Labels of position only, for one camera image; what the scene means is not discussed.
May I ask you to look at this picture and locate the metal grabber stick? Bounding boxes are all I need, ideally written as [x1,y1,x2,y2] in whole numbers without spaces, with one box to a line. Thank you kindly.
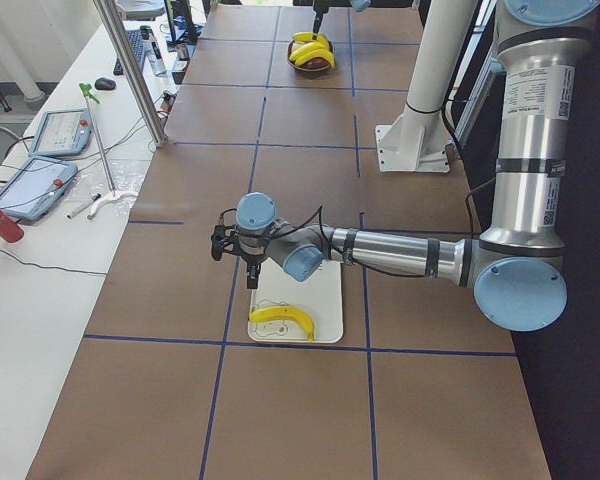
[79,83,138,220]

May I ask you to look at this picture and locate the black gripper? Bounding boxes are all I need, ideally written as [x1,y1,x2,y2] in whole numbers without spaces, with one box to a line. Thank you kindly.
[240,245,267,290]
[312,0,329,35]

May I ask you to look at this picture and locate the aluminium frame post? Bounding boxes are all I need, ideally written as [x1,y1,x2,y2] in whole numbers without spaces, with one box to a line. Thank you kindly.
[93,0,167,148]

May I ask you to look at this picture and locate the upper teach pendant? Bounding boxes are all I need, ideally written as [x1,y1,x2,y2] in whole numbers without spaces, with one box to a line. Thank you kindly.
[31,108,91,157]

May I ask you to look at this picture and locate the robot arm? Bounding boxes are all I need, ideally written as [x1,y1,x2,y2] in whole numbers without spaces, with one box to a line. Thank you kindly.
[212,1,599,332]
[312,0,371,38]

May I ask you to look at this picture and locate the lower teach pendant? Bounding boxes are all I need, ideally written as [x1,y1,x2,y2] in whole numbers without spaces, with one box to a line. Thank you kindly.
[0,156,78,222]

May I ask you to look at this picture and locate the black keyboard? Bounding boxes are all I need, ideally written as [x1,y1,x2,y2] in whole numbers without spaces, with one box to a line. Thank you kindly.
[113,29,145,76]

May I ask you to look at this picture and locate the teach pendant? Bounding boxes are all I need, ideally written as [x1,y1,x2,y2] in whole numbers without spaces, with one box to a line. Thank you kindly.
[0,156,78,222]
[31,108,91,157]

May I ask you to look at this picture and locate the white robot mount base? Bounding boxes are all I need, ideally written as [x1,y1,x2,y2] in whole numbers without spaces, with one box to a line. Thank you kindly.
[375,0,478,173]

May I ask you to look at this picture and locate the brown wicker basket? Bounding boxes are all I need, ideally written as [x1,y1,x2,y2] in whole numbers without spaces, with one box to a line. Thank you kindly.
[287,40,335,73]

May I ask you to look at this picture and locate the black computer mouse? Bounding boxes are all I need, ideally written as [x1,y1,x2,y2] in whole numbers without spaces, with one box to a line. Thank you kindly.
[94,77,117,91]

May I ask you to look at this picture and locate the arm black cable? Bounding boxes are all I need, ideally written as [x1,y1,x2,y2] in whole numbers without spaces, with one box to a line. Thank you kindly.
[279,204,426,279]

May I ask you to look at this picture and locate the dark red plum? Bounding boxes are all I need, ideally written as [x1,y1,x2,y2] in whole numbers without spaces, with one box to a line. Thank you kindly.
[304,57,330,71]

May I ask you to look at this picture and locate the cream bear tray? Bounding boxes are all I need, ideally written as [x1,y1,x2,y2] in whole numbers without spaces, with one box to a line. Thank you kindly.
[247,260,344,344]

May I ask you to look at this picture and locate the yellow banana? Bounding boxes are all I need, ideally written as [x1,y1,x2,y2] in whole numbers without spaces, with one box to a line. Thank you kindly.
[293,49,335,71]
[249,305,315,342]
[289,41,331,65]
[292,32,330,47]

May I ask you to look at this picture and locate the white marker pen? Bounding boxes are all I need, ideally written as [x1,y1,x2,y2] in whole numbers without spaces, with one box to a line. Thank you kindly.
[66,193,101,219]

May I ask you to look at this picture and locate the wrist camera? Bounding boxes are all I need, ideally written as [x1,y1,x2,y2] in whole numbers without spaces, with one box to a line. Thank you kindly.
[210,208,242,261]

